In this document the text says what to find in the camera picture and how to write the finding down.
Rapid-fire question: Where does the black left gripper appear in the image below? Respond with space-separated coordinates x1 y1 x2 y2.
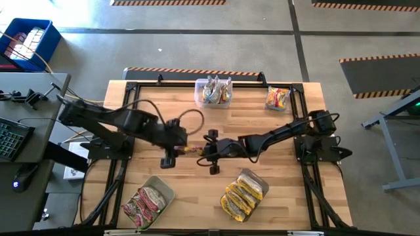
156 118 190 170

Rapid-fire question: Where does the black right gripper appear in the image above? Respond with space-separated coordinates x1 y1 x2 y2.
203 128 246 176

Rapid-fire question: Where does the white plastic bin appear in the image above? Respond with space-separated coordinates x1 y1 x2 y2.
121 175 176 229

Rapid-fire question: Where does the clear plastic bin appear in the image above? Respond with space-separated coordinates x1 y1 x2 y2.
194 78 234 109

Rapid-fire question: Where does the dark smoky plastic bin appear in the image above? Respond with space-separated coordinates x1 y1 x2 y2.
220 168 270 223

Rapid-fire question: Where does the black hazard-striped floor mat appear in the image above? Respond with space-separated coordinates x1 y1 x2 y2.
310 0 420 13
122 66 263 83
110 0 227 7
339 53 420 100

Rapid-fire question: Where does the white cardboard box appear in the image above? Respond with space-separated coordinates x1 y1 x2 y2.
64 142 91 180

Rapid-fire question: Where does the black support beam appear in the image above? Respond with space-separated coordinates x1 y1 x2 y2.
44 140 89 174

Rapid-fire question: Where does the black computer mouse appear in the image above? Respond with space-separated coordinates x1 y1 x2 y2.
12 163 39 193

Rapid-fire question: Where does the black desk clamp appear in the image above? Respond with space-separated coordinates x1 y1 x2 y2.
24 82 62 111

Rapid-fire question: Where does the grey side table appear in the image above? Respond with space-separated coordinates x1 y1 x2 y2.
0 72 72 230

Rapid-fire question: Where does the black backlit keyboard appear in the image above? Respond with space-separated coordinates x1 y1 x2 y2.
0 117 35 162

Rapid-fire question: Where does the small black gadget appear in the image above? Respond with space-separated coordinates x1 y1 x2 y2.
0 90 22 102

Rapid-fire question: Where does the blue plastic crate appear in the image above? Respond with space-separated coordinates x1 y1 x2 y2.
0 18 62 72

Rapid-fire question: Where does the white pink box bundle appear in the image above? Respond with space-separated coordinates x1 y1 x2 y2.
5 26 46 60

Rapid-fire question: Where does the black aluminium table frame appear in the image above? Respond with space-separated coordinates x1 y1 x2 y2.
74 81 354 236

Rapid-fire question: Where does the yellow cable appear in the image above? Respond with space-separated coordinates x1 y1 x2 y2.
0 31 105 104

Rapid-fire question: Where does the grey desk leg frame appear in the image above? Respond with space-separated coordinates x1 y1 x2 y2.
360 85 420 193

